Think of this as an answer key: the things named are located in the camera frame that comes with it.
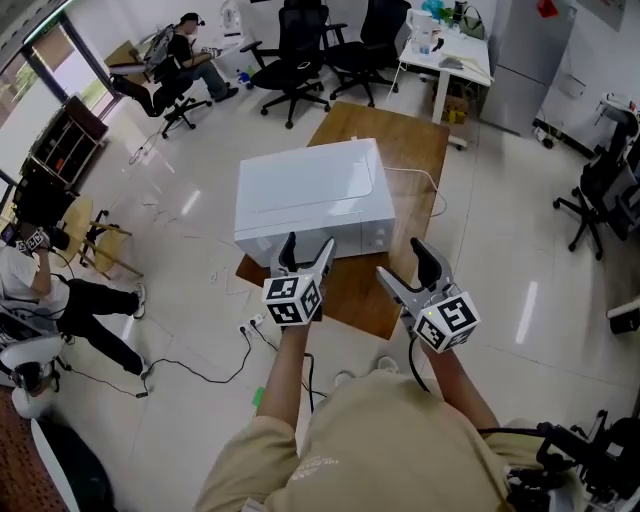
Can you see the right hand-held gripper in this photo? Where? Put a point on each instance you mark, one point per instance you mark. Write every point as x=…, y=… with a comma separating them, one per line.
x=445, y=320

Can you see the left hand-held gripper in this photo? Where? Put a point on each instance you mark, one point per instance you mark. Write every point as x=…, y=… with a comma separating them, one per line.
x=292, y=300

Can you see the white cardboard box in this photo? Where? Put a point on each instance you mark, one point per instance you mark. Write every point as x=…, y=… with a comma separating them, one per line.
x=260, y=247

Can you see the person's right forearm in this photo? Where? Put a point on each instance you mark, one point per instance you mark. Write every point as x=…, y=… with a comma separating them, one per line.
x=457, y=390

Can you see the person's left forearm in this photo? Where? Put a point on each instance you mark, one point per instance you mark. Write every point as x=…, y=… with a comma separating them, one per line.
x=285, y=375

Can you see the white microwave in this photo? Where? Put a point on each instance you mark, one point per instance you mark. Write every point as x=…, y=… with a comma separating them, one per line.
x=310, y=185

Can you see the white power strip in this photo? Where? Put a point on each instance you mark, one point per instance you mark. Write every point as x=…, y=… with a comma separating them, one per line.
x=250, y=324

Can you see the person's white shoe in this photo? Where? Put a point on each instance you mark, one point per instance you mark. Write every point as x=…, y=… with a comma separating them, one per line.
x=344, y=378
x=388, y=364

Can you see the green floor tape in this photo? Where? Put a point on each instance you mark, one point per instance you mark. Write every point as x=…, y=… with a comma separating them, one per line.
x=258, y=397

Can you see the person's beige shirt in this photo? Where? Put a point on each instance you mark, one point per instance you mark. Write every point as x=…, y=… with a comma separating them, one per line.
x=380, y=450

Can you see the cardboard boxes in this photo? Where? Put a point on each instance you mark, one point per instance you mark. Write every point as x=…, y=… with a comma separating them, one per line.
x=456, y=110

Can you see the black office chair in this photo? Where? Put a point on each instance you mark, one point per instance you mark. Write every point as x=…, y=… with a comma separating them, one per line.
x=295, y=70
x=165, y=95
x=605, y=195
x=370, y=55

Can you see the round wooden table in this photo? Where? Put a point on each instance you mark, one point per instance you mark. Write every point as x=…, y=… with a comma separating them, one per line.
x=75, y=225

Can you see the white desk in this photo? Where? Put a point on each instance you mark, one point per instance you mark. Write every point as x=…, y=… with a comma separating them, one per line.
x=460, y=55

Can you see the grey fridge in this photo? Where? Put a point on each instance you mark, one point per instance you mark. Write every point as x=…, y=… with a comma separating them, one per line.
x=530, y=60

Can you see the white kettle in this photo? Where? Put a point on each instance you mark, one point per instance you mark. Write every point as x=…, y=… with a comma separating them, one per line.
x=420, y=25

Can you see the grey white equipment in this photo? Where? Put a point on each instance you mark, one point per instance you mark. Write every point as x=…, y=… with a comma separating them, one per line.
x=620, y=115

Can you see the green bag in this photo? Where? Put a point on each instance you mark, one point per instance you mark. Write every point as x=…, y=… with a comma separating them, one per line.
x=472, y=25

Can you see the dark shelf unit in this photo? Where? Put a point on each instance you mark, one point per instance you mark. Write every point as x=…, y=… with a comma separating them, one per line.
x=65, y=145

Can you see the white round backpack device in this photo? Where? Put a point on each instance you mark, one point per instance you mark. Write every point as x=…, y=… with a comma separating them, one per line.
x=30, y=360

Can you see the black camera rig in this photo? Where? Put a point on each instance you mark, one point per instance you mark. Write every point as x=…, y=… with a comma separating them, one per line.
x=590, y=460

